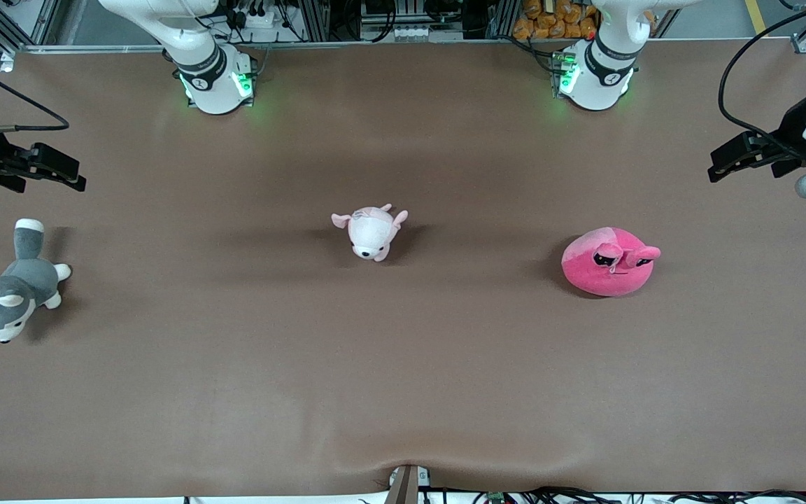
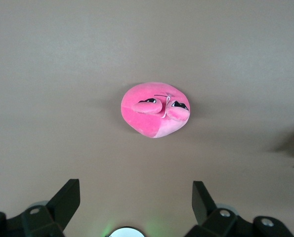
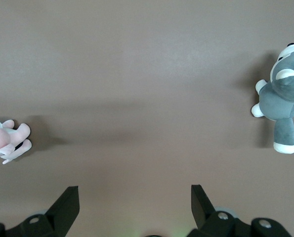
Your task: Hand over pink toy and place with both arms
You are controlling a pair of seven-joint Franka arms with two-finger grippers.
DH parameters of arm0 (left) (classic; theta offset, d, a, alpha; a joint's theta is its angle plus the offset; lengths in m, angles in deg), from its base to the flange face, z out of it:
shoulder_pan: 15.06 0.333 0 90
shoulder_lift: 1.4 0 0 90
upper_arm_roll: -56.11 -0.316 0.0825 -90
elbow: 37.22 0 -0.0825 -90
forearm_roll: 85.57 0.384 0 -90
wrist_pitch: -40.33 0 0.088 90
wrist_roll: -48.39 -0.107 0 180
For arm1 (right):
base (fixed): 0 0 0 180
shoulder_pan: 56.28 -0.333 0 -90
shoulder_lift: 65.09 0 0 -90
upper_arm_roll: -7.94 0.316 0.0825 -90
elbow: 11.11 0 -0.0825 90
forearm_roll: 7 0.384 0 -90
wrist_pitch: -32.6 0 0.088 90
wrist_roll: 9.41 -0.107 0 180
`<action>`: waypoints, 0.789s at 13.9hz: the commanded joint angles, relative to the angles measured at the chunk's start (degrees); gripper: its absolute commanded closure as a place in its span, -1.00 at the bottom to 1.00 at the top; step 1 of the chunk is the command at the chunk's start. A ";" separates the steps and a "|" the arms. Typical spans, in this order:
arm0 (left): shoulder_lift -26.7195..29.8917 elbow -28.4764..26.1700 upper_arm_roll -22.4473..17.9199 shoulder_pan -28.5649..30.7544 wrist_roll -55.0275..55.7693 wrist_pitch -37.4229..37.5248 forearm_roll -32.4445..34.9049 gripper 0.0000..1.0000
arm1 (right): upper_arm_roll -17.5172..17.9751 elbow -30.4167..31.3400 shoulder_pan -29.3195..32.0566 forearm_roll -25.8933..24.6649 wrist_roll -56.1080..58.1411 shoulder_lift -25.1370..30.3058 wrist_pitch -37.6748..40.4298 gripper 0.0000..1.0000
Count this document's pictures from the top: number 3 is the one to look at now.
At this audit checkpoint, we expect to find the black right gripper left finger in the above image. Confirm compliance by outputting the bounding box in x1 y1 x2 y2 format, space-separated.
5 186 80 237

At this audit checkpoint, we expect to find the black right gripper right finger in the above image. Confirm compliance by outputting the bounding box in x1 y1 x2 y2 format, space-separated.
187 184 252 237

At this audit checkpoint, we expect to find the grey white plush husky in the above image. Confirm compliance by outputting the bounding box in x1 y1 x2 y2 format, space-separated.
251 43 294 154

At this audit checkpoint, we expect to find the brown table mat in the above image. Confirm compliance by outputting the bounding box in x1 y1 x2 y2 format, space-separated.
0 0 294 237

